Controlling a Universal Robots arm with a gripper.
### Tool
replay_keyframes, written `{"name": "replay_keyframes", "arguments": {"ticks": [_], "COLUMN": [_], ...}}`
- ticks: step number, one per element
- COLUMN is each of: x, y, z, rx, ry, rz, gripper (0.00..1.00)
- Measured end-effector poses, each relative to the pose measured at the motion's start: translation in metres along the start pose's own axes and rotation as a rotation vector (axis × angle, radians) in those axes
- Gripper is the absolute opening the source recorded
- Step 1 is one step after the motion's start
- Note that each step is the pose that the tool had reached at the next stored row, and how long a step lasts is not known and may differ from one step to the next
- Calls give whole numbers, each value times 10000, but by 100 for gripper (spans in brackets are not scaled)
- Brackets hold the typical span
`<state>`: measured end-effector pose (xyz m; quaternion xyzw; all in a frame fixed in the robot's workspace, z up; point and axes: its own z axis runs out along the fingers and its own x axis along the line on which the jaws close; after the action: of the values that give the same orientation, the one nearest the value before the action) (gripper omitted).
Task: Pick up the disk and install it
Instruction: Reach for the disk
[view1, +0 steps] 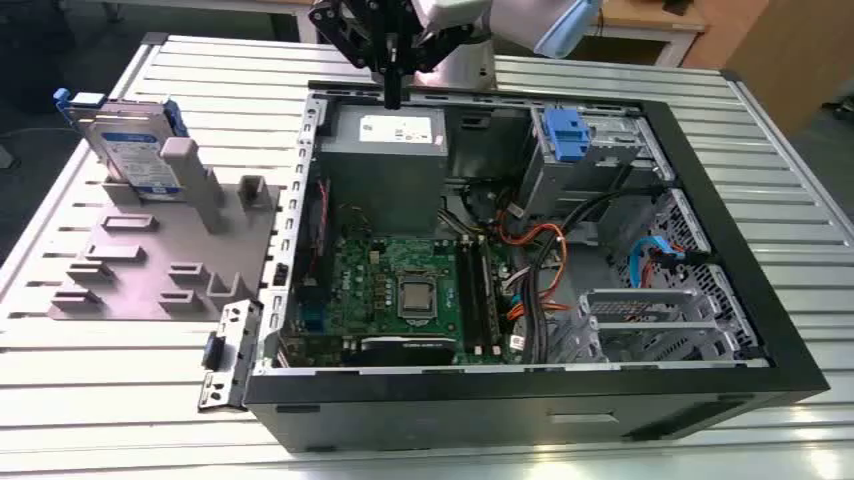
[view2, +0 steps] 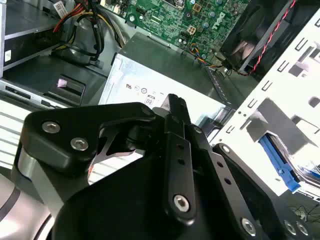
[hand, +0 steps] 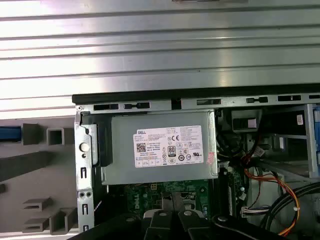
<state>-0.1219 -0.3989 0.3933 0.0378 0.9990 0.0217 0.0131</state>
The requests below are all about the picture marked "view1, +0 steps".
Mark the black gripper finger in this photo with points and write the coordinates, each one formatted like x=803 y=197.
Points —
x=356 y=57
x=429 y=62

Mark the hard disk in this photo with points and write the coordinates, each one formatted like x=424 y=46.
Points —
x=133 y=160

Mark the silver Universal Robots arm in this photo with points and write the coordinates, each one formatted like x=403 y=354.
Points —
x=460 y=70

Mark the metal disk bay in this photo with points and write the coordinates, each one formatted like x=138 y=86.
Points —
x=654 y=326

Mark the grey power supply unit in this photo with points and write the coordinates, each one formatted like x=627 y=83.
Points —
x=380 y=190

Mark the silver metal drive cage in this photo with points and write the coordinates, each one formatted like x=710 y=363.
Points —
x=553 y=185

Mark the green motherboard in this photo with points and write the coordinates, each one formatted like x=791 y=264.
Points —
x=360 y=260

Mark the silver CPU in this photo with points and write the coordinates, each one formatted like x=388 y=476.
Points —
x=416 y=296

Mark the black RAM stick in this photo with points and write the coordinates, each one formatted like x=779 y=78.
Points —
x=487 y=295

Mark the grey parts rack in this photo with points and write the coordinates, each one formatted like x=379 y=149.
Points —
x=153 y=240

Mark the CPU socket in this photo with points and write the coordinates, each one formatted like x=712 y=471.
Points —
x=417 y=320

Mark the wooden cabinet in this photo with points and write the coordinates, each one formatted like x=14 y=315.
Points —
x=787 y=50

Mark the black graphics card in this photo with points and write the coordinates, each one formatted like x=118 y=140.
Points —
x=407 y=350

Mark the blue black latch knob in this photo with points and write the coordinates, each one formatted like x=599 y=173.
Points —
x=213 y=350

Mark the black open PC case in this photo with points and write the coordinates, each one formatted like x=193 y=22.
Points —
x=467 y=415

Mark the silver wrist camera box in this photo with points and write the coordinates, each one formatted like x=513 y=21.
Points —
x=443 y=15

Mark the blue plastic drive bracket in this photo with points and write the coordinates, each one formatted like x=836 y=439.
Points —
x=563 y=135

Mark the wooden desk white frame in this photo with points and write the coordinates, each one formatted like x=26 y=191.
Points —
x=647 y=20

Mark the metal slot retainer bracket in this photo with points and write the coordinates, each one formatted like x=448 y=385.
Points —
x=233 y=315

